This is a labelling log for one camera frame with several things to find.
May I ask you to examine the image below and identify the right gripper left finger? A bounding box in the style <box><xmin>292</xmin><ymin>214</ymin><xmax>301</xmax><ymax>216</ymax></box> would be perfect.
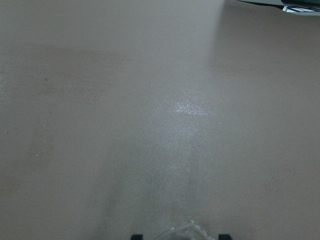
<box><xmin>130</xmin><ymin>234</ymin><xmax>144</xmax><ymax>240</ymax></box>

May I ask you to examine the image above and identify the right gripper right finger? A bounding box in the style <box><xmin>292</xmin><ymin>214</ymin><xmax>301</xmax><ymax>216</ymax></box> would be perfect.
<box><xmin>218</xmin><ymin>233</ymin><xmax>230</xmax><ymax>240</ymax></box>

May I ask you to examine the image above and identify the clear glass shaker cup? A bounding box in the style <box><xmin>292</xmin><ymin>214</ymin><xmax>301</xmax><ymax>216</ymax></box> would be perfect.
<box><xmin>155</xmin><ymin>220</ymin><xmax>215</xmax><ymax>240</ymax></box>

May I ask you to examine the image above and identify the black laptop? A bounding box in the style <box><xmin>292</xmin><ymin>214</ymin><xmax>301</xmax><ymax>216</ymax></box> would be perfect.
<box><xmin>239</xmin><ymin>0</ymin><xmax>320</xmax><ymax>16</ymax></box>

